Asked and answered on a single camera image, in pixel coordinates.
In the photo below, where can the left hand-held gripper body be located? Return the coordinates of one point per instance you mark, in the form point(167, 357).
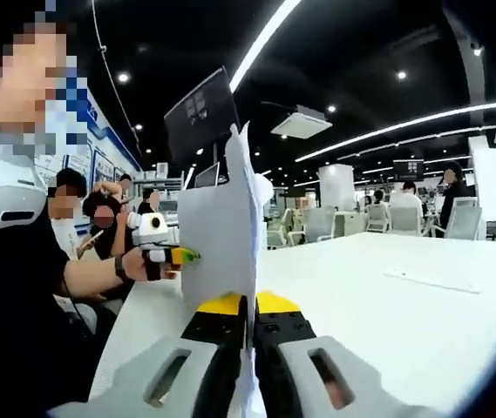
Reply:
point(149, 233)

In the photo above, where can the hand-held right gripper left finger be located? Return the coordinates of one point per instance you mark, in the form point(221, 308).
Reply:
point(212, 331)

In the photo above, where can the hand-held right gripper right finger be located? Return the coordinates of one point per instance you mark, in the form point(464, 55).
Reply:
point(287, 331)

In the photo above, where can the stack of white printing papers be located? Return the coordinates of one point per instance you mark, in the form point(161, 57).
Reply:
point(212, 244)

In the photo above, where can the person's left hand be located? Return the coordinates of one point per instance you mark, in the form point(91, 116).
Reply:
point(136, 265)

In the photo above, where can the white storage shelf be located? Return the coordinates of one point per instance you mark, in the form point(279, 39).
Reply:
point(165, 183)

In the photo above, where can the smartphone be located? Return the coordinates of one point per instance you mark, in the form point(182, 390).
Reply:
point(93, 238)

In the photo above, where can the desk monitor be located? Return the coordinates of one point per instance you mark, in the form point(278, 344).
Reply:
point(206, 176)

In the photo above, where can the large hanging dark screen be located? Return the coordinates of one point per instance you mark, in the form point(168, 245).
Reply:
point(199, 117)

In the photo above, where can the white grey chest device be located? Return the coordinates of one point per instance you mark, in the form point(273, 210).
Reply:
point(8, 196)

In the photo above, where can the ceiling air conditioner vent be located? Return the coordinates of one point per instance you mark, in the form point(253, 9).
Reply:
point(302, 122)

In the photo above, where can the small hanging monitor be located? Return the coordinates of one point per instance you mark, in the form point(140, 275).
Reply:
point(409, 170)

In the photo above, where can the group of white office chairs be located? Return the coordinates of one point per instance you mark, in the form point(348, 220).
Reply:
point(461, 217)

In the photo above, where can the straight ceiling light strip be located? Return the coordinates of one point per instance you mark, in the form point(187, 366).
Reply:
point(265, 35)

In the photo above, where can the curved ceiling light strip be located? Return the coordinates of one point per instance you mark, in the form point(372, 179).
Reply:
point(404, 125)

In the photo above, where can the blue white wall display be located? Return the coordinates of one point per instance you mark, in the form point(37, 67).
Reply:
point(99, 161)

